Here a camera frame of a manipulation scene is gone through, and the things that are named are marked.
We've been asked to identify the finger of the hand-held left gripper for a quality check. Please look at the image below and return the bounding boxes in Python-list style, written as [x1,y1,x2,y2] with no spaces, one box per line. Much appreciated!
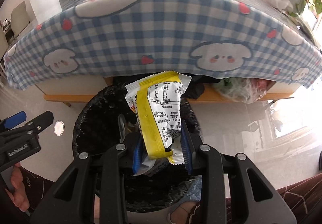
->
[2,110,54,141]
[0,111,27,131]

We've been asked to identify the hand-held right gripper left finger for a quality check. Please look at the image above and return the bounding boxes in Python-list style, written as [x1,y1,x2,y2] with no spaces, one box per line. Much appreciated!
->
[30,136,144,224]

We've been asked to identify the round floor drain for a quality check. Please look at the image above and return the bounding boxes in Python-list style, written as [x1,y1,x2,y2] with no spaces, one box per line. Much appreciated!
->
[54,120,65,137]

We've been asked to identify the black plastic bag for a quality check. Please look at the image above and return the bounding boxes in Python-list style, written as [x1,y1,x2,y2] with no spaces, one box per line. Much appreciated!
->
[180,75,208,101]

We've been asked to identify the person's left hand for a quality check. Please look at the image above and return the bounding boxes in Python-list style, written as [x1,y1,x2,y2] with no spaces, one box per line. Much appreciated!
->
[10,162,30,212]

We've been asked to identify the white yellow snack wrapper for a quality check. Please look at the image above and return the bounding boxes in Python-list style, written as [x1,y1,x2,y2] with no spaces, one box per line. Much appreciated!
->
[125,70,193,177]

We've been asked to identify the trash bin with black bag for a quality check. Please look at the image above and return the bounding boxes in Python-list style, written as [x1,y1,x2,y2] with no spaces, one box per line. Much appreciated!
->
[72,83,205,213]

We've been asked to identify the person's maroon plaid pants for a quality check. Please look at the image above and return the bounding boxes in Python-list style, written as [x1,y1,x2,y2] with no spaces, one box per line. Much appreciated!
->
[15,166,322,224]

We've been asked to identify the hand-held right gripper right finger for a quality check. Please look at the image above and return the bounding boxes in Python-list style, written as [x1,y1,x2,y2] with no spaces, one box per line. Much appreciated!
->
[181,120,298,224]

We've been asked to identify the clear filled plastic bag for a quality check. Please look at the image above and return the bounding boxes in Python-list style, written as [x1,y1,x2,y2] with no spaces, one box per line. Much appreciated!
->
[211,77,268,104]

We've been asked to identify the blue checked bear tablecloth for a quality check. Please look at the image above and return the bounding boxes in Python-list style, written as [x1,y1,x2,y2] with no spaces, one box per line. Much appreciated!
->
[4,0,322,92]

